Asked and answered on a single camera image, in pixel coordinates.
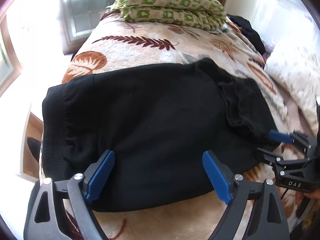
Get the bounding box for black pants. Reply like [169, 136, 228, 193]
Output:
[42, 58, 278, 212]

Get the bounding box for black clothing pile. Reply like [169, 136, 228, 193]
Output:
[227, 14, 266, 55]

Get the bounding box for person's right hand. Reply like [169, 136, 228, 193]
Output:
[304, 189, 320, 199]

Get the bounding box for white floral quilt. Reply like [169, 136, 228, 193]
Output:
[264, 37, 319, 134]

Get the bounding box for leaf patterned bed blanket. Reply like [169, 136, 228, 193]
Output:
[38, 12, 316, 240]

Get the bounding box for green patterned folded quilt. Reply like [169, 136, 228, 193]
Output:
[110, 0, 227, 30]

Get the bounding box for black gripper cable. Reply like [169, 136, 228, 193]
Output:
[280, 187, 291, 202]

